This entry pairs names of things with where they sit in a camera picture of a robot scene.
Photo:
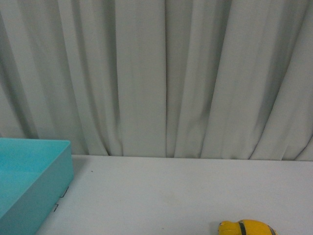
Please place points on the yellow beetle toy car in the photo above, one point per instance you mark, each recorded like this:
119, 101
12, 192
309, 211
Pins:
245, 227

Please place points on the grey-white pleated curtain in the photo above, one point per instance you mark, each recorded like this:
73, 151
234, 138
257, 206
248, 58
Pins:
220, 79

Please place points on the turquoise plastic storage bin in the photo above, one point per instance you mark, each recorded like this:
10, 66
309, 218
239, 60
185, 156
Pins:
34, 175

